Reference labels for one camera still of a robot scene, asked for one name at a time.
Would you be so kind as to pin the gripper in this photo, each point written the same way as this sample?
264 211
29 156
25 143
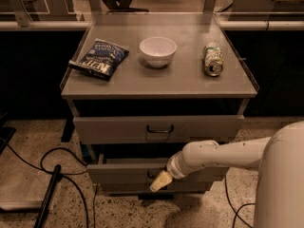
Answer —
173 168

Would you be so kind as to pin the grey metal post left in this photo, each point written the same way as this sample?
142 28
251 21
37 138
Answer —
22 17

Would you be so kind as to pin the grey drawer cabinet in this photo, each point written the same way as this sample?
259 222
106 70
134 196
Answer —
136 89

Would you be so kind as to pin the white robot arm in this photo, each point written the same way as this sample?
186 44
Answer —
279 161

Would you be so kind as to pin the blue chip bag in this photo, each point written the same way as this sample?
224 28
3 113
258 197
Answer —
101 60

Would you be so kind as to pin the white bowl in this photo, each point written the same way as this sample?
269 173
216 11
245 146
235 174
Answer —
158 51

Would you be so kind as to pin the grey top drawer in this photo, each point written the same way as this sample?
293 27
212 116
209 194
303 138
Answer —
157 129

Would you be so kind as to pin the green soda can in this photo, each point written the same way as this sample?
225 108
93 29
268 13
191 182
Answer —
212 59

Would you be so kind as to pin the black bar on floor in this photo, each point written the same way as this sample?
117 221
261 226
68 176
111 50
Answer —
43 212

